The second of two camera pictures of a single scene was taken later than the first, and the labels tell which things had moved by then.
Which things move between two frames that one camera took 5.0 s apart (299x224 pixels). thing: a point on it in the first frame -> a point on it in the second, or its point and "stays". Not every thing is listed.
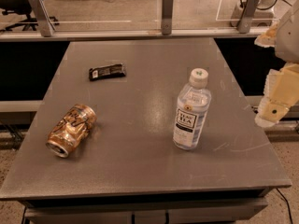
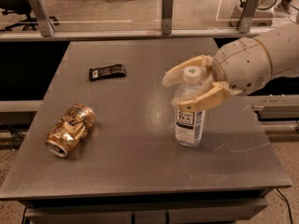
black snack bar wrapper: x=114 y=70 stays
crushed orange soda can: x=70 y=127 stays
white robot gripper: x=289 y=37 -> x=244 y=65
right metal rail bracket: x=246 y=20 stays
